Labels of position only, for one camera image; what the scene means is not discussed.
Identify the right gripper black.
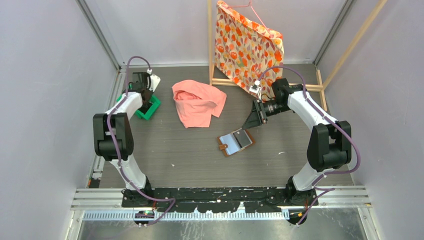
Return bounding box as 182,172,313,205
242,99,291,130

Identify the green card tray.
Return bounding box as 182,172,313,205
118,81,161,120

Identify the black credit card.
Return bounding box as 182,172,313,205
233,129,252,149

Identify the brown leather card holder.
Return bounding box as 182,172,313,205
217,128,256,157

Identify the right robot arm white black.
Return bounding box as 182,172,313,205
242,78,352,205

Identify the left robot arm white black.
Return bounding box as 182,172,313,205
92,68,160,207

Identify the pink cloth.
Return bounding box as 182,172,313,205
171,79,227,129

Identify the floral fabric bag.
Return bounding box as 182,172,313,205
214,0,284,98

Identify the pink hanger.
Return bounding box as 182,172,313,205
229,0,269,32

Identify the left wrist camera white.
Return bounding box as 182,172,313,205
146,68,161,93

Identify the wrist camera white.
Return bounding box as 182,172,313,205
248,80,262,99
146,68,161,93

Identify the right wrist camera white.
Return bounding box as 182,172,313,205
248,80,262,99

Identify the wooden rack frame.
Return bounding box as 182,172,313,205
207,0,388,114

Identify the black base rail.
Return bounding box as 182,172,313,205
121,186,318,214

